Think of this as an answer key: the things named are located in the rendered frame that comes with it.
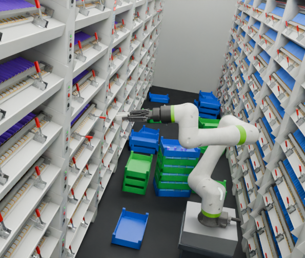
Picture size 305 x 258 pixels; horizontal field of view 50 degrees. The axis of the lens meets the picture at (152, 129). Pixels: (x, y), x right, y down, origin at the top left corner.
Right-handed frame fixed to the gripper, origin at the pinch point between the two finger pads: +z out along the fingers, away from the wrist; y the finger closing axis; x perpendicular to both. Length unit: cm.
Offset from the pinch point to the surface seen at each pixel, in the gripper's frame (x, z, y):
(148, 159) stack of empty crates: -83, 5, 101
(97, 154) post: -37, 27, 27
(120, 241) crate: -95, 15, 10
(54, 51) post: 43, 12, -42
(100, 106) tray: -3.4, 19.3, 27.1
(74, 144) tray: -5.3, 20.4, -21.5
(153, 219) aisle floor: -103, -3, 42
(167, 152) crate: -62, -15, 73
